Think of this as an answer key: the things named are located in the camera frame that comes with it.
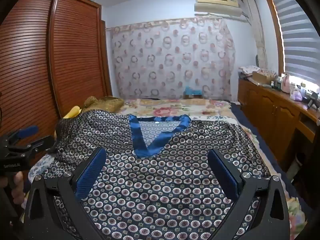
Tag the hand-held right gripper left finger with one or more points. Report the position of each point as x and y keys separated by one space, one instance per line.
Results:
x=91 y=170

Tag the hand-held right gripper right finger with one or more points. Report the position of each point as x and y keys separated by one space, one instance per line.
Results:
x=222 y=175

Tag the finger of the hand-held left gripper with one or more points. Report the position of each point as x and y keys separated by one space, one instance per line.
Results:
x=27 y=130
x=41 y=143

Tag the navy patterned satin shirt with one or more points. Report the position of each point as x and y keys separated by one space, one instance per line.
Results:
x=160 y=180

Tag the person's left hand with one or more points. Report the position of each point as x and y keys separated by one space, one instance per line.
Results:
x=18 y=187

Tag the blue floral white sheet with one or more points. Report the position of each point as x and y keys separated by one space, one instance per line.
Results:
x=40 y=166

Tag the yellow plush toy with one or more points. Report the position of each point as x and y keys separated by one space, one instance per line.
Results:
x=73 y=112

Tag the navy bed sheet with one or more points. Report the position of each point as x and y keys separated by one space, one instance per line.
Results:
x=250 y=127

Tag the wooden louvred wardrobe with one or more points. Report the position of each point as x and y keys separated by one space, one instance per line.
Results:
x=30 y=67

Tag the golden patterned pillow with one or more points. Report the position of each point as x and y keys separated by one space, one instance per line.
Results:
x=107 y=103

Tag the grey cylinder bin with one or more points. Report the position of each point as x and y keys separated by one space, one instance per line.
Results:
x=298 y=166

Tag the wooden sideboard cabinet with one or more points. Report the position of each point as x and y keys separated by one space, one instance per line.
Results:
x=270 y=110

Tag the floral fleece blanket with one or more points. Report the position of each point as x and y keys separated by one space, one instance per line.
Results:
x=170 y=110

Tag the small blue box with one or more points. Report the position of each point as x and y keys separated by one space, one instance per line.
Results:
x=191 y=91

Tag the cardboard box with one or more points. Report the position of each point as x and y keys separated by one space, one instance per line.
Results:
x=260 y=78

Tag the folded floral cloths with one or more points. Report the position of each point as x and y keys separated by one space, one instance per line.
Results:
x=247 y=70

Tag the purple pouch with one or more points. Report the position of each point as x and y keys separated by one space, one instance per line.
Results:
x=297 y=96

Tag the pink bag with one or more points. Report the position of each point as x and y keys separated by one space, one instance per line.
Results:
x=285 y=83

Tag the black gadget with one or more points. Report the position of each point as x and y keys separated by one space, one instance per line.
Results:
x=311 y=101

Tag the circle print curtain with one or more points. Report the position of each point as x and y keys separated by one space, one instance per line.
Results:
x=162 y=60

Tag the wrapped air conditioner pipe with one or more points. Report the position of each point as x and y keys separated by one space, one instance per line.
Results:
x=260 y=42

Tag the striped window blind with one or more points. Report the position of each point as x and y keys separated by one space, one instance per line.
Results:
x=297 y=37

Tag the beige air conditioner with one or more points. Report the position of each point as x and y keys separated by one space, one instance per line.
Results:
x=217 y=7

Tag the wooden window frame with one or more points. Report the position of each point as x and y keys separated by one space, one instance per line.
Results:
x=273 y=25

